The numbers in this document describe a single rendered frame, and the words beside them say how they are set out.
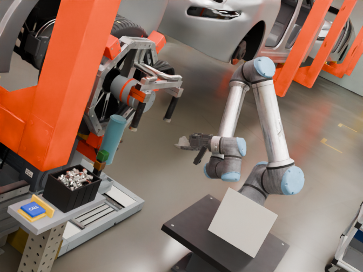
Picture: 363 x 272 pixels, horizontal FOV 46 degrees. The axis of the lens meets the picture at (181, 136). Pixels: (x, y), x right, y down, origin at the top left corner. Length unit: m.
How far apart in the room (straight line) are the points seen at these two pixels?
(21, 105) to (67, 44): 0.39
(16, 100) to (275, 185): 1.34
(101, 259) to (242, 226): 0.78
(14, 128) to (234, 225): 1.23
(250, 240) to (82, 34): 1.39
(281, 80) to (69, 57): 4.21
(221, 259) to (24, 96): 1.24
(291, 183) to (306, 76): 5.41
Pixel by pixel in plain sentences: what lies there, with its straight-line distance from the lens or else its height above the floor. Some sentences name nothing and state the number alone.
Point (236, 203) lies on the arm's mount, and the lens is 2.35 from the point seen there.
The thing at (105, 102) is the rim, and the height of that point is 0.72.
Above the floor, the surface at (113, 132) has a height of 0.67.
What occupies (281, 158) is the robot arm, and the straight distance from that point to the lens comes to 2.30.
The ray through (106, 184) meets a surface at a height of 0.16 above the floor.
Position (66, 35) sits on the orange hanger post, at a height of 1.12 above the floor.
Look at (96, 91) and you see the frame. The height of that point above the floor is 0.86.
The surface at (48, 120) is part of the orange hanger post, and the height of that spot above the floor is 0.76.
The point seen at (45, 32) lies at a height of 0.93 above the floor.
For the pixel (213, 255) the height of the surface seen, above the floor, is 0.30.
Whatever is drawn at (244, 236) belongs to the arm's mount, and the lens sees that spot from 2.41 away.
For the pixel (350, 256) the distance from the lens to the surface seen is 3.32.
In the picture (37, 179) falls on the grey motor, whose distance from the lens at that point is 2.30.
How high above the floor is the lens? 1.53
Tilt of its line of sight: 20 degrees down
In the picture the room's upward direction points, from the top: 23 degrees clockwise
